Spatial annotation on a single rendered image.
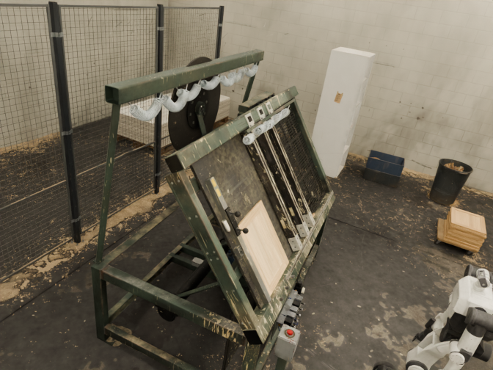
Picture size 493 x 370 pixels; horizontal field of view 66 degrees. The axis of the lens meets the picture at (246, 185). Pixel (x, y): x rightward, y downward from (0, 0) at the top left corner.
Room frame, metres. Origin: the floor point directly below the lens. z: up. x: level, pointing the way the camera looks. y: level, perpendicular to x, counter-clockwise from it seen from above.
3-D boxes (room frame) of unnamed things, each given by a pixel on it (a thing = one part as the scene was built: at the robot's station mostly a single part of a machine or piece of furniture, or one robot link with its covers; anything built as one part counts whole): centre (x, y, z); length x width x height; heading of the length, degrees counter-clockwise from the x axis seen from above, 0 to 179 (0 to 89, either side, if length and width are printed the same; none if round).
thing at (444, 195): (5.74, -3.30, 0.33); 0.52 x 0.51 x 0.65; 158
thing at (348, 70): (6.32, -1.37, 1.03); 0.61 x 0.58 x 2.05; 158
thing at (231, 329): (2.91, 0.04, 0.41); 2.20 x 1.38 x 0.83; 160
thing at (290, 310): (2.08, -0.49, 0.69); 0.50 x 0.14 x 0.24; 160
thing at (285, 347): (1.64, -0.40, 0.84); 0.12 x 0.12 x 0.18; 70
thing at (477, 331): (1.58, -1.42, 1.30); 0.12 x 0.09 x 0.14; 68
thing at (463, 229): (4.47, -2.98, 0.20); 0.61 x 0.53 x 0.40; 158
